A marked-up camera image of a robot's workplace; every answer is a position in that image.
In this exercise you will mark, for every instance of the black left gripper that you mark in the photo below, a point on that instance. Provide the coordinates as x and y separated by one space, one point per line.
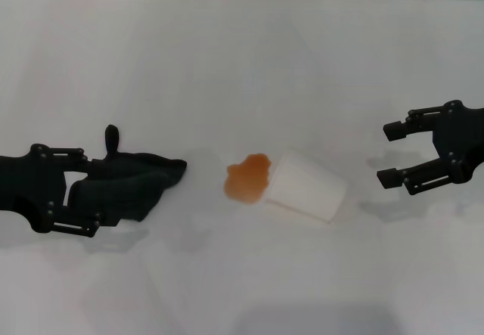
22 183

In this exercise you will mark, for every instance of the white plastic cup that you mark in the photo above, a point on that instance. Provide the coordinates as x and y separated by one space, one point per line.
306 187

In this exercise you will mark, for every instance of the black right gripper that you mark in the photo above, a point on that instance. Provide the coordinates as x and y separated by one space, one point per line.
461 142

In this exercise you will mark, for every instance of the dark cloth rag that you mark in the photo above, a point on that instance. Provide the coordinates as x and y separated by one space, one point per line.
143 183

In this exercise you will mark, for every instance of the orange-brown liquid stain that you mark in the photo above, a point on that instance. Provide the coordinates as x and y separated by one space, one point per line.
247 180

